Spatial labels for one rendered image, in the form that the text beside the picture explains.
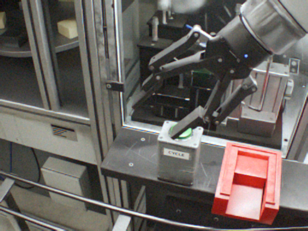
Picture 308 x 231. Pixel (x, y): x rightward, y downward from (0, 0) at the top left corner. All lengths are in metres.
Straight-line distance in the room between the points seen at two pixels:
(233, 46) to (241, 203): 0.35
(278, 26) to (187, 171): 0.37
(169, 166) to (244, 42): 0.33
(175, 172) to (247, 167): 0.15
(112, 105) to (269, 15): 0.49
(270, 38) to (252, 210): 0.37
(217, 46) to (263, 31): 0.08
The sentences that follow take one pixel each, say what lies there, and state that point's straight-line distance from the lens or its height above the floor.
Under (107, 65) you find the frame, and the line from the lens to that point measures 0.77.
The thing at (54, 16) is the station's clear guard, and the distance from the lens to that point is 0.80.
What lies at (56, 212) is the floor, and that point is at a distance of 1.85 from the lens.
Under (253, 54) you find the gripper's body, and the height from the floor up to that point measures 1.26.
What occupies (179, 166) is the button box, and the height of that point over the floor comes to 0.96.
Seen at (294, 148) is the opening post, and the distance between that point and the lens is 0.81.
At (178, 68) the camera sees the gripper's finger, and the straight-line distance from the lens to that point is 0.52.
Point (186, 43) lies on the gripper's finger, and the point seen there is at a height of 1.25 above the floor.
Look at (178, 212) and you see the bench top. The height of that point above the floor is 0.67.
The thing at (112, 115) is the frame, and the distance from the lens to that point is 0.85.
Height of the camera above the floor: 1.48
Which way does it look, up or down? 40 degrees down
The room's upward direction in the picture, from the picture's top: straight up
